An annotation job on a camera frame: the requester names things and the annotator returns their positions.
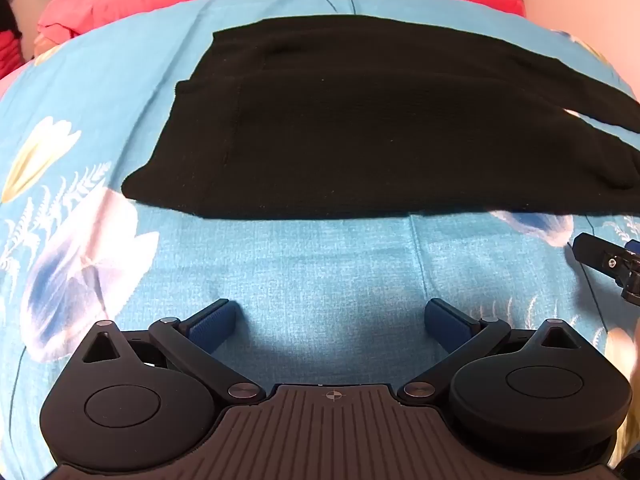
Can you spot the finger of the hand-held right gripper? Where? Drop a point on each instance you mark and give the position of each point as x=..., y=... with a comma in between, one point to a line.
x=607, y=260

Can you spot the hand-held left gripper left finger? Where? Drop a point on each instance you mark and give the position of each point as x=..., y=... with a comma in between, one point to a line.
x=210, y=327

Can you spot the red cloth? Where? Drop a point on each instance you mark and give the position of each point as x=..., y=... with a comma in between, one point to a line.
x=10, y=52

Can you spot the blue floral bedsheet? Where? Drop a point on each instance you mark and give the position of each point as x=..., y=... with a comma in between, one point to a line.
x=325, y=270

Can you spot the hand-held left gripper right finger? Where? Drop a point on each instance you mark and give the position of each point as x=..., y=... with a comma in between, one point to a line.
x=447, y=325

